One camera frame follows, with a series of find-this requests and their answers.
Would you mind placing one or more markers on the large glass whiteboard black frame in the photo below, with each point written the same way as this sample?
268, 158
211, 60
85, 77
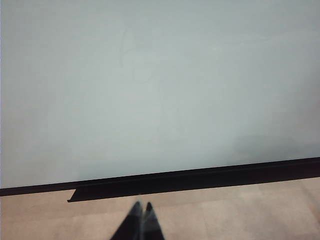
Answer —
150, 95

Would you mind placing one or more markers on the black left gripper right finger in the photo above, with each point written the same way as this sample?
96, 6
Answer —
152, 225

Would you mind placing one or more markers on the long black pen tray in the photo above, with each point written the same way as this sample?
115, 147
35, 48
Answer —
175, 186

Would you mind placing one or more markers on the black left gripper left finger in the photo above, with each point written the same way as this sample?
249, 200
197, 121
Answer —
131, 225

